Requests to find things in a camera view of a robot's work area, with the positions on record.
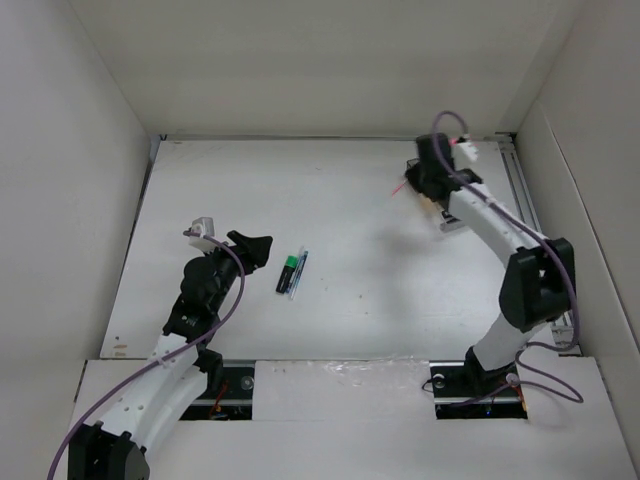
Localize purple cap highlighter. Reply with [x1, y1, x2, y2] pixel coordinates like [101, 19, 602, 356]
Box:
[441, 211, 461, 225]

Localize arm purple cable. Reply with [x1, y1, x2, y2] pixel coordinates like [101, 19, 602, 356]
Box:
[45, 229, 247, 480]
[432, 110, 585, 405]

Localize clear acrylic desk organizer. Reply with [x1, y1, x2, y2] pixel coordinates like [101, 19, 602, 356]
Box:
[404, 158, 465, 234]

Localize green cap highlighter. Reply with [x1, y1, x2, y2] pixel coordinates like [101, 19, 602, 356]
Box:
[276, 255, 298, 294]

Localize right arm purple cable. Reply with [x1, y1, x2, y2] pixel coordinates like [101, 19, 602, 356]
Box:
[432, 110, 585, 405]

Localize pink red pen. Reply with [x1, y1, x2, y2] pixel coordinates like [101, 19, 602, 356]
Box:
[391, 180, 408, 197]

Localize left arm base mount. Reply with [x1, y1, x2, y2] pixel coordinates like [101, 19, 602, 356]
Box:
[180, 363, 255, 421]

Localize clear blue pen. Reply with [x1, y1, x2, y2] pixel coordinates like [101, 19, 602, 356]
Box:
[287, 246, 307, 300]

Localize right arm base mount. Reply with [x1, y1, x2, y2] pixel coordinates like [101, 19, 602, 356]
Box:
[422, 361, 528, 420]

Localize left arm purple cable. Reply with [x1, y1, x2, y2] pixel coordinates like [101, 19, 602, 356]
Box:
[45, 229, 247, 480]

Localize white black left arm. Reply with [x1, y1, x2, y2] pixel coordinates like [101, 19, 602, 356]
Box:
[60, 227, 273, 479]

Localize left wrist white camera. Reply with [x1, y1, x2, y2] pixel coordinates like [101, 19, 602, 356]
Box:
[183, 217, 215, 253]

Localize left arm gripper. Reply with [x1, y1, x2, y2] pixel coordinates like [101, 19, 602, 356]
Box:
[201, 232, 270, 312]

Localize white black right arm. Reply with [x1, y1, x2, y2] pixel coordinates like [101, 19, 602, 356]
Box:
[405, 133, 577, 403]

